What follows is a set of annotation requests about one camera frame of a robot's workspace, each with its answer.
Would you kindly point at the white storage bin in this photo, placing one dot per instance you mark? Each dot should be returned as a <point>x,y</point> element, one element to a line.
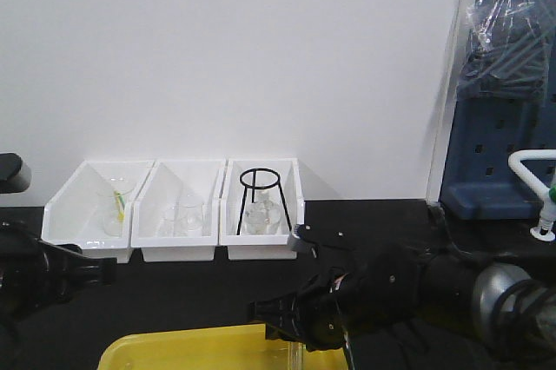
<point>259,247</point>
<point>71,216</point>
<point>167,182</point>

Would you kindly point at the clear plastic bag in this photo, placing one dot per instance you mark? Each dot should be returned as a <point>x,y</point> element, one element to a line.
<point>509,49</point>

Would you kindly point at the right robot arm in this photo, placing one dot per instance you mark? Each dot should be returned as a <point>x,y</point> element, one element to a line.
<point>473,294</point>

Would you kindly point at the blue pegboard drying rack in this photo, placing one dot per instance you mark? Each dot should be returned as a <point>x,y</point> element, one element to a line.
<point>477,183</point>

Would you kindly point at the clear glass flask in bin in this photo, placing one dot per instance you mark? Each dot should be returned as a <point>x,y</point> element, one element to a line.
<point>263,216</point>

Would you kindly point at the glass funnel with yellow-green stick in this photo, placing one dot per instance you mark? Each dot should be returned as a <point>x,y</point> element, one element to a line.
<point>112,200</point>

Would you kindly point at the left white storage bin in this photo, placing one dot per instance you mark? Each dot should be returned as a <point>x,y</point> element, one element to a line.
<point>71,216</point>

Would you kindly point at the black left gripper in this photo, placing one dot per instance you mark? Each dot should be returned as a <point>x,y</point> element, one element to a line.
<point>36,274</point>

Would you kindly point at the yellow plastic tray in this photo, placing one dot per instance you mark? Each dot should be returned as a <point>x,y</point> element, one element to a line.
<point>235,347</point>

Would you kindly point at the right white storage bin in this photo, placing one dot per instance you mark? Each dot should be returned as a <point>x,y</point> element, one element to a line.
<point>259,247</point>

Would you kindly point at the black wire tripod stand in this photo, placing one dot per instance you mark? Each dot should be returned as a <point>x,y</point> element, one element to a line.
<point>261,178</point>

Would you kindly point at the tall clear test tube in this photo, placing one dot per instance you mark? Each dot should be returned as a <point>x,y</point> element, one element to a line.
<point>295,356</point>

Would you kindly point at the middle white storage bin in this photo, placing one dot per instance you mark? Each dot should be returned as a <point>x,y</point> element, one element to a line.
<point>167,182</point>

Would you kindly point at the clear glass beakers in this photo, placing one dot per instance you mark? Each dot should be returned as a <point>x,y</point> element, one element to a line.
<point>184,219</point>

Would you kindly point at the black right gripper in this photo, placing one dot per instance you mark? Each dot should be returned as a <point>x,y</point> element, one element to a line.
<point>352,293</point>

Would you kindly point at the white lab faucet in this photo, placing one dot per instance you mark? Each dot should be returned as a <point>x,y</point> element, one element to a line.
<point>543,231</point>

